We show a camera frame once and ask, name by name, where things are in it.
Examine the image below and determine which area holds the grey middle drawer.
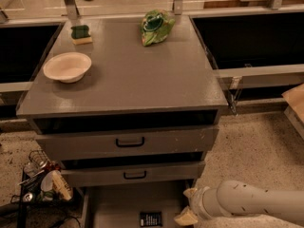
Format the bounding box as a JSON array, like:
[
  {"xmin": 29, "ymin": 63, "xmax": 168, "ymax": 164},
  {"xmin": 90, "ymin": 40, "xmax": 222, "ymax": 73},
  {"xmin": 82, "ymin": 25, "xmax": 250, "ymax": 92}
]
[{"xmin": 62, "ymin": 161, "xmax": 205, "ymax": 187}]

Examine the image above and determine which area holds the brown cardboard box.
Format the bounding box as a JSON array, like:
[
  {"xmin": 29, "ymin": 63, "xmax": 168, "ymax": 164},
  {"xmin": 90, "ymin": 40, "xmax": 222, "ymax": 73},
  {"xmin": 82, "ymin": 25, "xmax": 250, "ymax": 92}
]
[{"xmin": 282, "ymin": 84, "xmax": 304, "ymax": 123}]

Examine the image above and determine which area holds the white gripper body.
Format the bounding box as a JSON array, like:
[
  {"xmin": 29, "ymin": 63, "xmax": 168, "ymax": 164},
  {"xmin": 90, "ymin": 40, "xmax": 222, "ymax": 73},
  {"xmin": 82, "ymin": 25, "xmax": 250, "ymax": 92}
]
[{"xmin": 189, "ymin": 187, "xmax": 214, "ymax": 220}]

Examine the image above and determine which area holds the white cup in rack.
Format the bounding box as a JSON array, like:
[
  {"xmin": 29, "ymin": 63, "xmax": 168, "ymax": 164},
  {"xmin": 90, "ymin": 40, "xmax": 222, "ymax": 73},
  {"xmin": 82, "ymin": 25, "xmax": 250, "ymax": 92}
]
[{"xmin": 40, "ymin": 170, "xmax": 60, "ymax": 192}]

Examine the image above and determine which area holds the green yellow sponge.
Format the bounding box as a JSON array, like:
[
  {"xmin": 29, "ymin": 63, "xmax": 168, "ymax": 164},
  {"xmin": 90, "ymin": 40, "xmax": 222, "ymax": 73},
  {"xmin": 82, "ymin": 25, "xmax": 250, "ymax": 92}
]
[{"xmin": 71, "ymin": 25, "xmax": 92, "ymax": 45}]

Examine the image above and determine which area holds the grey top drawer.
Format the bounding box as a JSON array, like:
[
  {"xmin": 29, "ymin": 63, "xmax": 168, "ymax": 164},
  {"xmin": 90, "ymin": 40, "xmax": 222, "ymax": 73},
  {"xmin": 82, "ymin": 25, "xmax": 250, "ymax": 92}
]
[{"xmin": 36, "ymin": 126, "xmax": 219, "ymax": 161}]

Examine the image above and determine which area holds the green chip bag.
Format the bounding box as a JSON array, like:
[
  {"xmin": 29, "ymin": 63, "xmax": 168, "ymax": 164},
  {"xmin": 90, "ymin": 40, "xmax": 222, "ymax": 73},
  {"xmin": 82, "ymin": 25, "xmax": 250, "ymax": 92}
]
[{"xmin": 141, "ymin": 9, "xmax": 175, "ymax": 47}]

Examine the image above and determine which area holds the grey drawer cabinet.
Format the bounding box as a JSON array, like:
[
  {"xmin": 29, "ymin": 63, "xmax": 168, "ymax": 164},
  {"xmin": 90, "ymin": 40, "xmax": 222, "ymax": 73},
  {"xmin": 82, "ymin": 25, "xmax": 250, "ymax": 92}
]
[{"xmin": 16, "ymin": 15, "xmax": 229, "ymax": 228}]

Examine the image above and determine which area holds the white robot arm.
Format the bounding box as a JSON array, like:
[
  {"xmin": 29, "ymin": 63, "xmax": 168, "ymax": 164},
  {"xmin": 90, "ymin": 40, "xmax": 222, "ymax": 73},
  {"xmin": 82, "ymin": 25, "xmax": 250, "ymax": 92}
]
[{"xmin": 174, "ymin": 180, "xmax": 304, "ymax": 226}]

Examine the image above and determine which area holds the grey open bottom drawer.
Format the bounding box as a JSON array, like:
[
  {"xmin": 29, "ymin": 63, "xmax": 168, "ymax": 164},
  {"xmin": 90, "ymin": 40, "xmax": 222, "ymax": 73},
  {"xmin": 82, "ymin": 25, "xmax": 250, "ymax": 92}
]
[{"xmin": 81, "ymin": 180, "xmax": 192, "ymax": 228}]

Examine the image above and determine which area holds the white paper bowl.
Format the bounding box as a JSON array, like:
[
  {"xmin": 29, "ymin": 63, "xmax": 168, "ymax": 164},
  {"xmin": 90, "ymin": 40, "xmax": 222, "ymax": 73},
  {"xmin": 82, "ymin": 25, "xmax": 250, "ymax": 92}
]
[{"xmin": 43, "ymin": 52, "xmax": 92, "ymax": 84}]

